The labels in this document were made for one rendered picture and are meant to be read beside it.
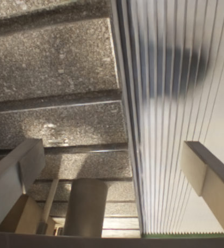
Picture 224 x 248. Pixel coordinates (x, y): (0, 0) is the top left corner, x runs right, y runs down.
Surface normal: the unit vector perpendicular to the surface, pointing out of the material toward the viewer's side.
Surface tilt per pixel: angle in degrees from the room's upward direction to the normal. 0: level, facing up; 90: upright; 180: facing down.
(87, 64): 0
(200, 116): 61
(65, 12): 1
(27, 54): 0
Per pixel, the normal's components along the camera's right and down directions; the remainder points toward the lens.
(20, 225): 0.99, -0.07
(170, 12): -0.89, 0.39
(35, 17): -0.05, 0.65
